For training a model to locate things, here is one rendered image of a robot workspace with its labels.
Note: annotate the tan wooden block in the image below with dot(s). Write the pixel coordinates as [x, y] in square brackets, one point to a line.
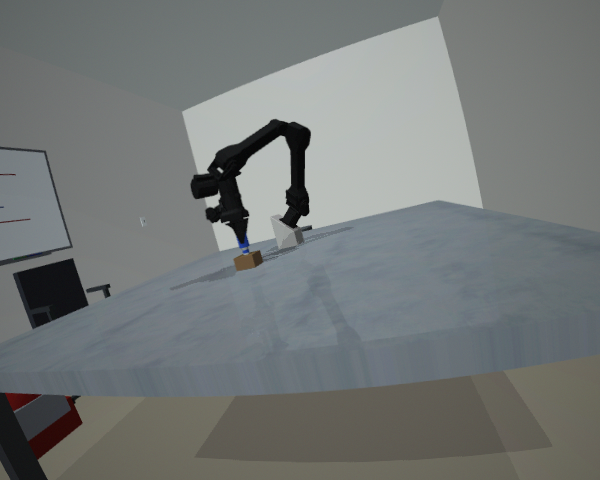
[248, 261]

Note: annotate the blue marker cap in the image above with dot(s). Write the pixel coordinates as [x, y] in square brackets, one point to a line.
[245, 244]

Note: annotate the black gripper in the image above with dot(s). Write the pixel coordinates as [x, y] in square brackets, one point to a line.
[235, 214]

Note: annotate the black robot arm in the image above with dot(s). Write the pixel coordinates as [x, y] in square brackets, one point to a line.
[232, 159]

